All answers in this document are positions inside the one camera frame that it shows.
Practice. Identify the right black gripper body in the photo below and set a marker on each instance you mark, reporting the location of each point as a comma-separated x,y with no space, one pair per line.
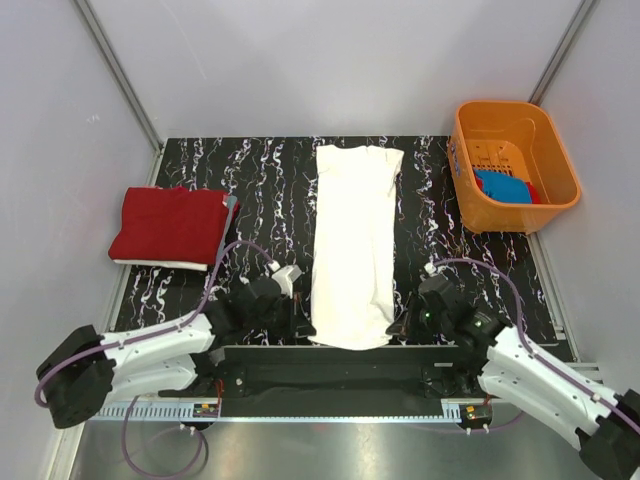
423,323

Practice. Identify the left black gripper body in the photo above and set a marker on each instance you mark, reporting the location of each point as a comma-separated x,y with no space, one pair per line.
279,319

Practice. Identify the white t shirt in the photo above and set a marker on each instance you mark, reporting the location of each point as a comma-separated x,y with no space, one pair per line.
352,289
165,264

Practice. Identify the red t shirt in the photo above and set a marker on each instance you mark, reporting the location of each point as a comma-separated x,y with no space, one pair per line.
533,194
170,224

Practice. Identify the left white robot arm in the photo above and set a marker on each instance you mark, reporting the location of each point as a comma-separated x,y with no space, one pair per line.
182,358

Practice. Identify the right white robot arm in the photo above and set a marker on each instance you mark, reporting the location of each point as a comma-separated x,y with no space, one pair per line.
600,423

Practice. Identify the folded grey t shirt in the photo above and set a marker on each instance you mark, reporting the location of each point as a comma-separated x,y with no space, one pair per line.
231,203

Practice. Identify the blue t shirt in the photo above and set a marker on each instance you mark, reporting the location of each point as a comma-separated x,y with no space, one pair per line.
502,187

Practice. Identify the red t shirt in basket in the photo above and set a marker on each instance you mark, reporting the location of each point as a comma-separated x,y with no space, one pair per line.
533,194

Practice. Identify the orange plastic basket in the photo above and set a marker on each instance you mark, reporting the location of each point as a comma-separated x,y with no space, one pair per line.
518,139

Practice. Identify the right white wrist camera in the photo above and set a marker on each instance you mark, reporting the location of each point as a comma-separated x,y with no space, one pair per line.
431,270

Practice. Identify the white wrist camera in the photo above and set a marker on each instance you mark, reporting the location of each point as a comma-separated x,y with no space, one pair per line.
284,276
431,270

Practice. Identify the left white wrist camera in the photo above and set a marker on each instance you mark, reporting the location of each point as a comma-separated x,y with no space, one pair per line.
284,276

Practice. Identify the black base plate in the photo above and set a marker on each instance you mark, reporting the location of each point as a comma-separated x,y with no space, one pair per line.
394,375

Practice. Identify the grey slotted cable duct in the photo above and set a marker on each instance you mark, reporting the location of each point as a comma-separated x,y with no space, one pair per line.
238,410

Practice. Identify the left corner aluminium post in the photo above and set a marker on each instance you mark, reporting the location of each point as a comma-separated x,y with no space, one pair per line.
99,36

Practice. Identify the corner aluminium post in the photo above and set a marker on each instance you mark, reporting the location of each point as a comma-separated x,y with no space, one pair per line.
568,39
99,36

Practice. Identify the right corner aluminium post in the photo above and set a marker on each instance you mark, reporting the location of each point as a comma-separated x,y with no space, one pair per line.
568,39

